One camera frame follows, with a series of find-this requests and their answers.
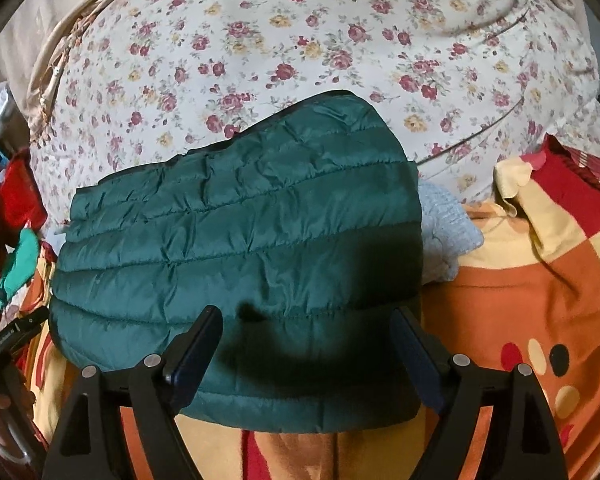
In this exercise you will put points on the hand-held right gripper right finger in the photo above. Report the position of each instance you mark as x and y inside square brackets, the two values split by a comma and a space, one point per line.
[420, 365]

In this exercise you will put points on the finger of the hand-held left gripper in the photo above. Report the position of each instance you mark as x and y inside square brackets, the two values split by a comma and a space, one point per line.
[32, 319]

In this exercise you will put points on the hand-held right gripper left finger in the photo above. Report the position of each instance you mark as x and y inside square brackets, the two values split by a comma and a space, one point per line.
[195, 365]

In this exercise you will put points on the green puffer jacket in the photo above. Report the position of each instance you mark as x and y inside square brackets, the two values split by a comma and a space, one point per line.
[230, 235]

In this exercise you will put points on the person's left hand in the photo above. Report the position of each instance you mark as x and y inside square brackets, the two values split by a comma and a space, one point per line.
[10, 401]

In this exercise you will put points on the teal green cloth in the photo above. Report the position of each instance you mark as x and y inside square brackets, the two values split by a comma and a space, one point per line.
[25, 255]

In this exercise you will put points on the orange yellow checkered bedsheet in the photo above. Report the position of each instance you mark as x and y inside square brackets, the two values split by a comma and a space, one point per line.
[505, 300]

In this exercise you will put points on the red cloth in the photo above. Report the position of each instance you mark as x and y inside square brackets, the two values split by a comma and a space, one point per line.
[20, 195]

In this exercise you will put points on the light blue cloth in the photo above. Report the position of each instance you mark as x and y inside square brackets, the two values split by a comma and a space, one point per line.
[445, 230]

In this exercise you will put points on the beige satin cloth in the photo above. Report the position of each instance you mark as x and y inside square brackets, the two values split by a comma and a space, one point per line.
[45, 90]

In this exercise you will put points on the floral quilt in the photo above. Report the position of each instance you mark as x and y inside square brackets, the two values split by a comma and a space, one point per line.
[305, 35]

